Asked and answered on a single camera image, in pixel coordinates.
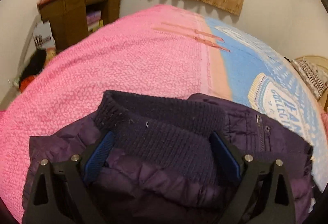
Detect white paper bag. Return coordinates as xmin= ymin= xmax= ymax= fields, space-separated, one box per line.
xmin=33 ymin=22 xmax=55 ymax=50

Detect black bag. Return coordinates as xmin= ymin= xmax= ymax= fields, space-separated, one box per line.
xmin=19 ymin=49 xmax=48 ymax=84

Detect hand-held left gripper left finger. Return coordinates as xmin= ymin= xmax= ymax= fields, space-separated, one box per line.
xmin=22 ymin=130 xmax=115 ymax=224

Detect grey patterned pillow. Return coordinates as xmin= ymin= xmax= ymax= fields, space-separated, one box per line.
xmin=291 ymin=59 xmax=328 ymax=100

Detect brown wooden desk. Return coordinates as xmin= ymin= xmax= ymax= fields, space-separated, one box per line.
xmin=38 ymin=0 xmax=122 ymax=54

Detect beige wooden bed headboard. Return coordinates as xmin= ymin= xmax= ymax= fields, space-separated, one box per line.
xmin=293 ymin=55 xmax=328 ymax=112

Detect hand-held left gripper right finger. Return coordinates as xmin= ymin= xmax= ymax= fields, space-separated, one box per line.
xmin=209 ymin=131 xmax=295 ymax=224

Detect stack of books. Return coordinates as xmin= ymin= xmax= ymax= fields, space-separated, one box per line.
xmin=86 ymin=10 xmax=104 ymax=32

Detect purple quilted jacket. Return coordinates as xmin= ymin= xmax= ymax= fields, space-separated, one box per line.
xmin=22 ymin=89 xmax=323 ymax=224

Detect bed with pink-blue blanket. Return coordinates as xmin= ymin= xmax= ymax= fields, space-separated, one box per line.
xmin=0 ymin=4 xmax=328 ymax=222

